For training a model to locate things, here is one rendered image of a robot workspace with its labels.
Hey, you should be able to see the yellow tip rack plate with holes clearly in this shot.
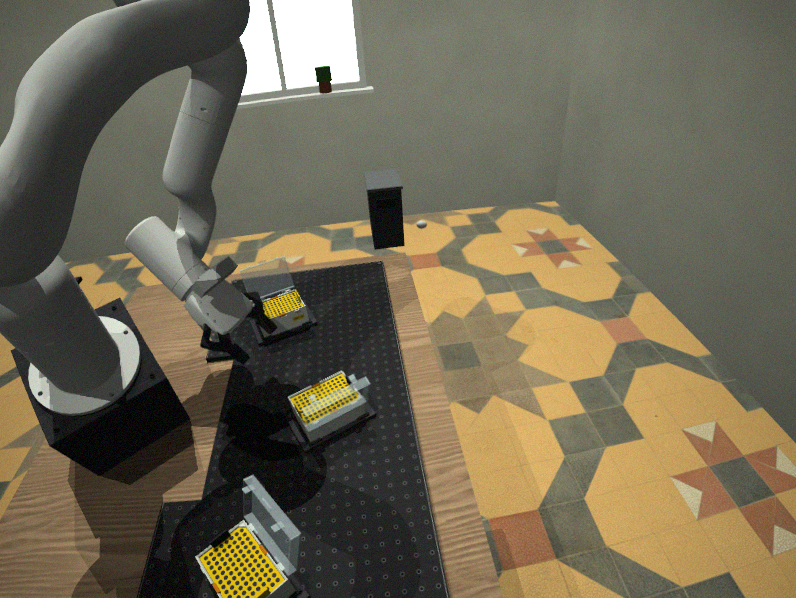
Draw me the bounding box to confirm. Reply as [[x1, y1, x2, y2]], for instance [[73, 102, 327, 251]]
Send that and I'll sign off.
[[263, 291, 303, 318], [291, 374, 352, 422]]

